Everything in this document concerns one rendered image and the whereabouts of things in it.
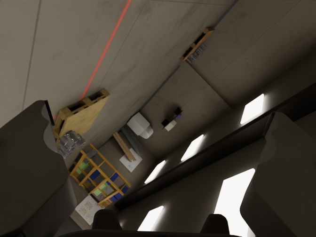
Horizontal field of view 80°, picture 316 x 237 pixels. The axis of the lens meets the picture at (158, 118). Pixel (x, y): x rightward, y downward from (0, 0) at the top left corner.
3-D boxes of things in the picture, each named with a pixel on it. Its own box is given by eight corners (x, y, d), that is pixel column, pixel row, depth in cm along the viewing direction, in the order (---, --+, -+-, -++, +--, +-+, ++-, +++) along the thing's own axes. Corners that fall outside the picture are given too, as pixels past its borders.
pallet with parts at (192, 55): (187, 54, 713) (193, 61, 713) (178, 59, 645) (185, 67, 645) (212, 25, 630) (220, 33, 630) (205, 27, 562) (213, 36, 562)
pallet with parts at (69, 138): (60, 107, 250) (79, 127, 250) (106, 86, 321) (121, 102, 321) (43, 150, 331) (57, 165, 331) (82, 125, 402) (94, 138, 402)
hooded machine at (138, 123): (131, 118, 1004) (149, 136, 1004) (124, 123, 958) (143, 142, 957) (138, 110, 957) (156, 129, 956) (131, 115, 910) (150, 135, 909)
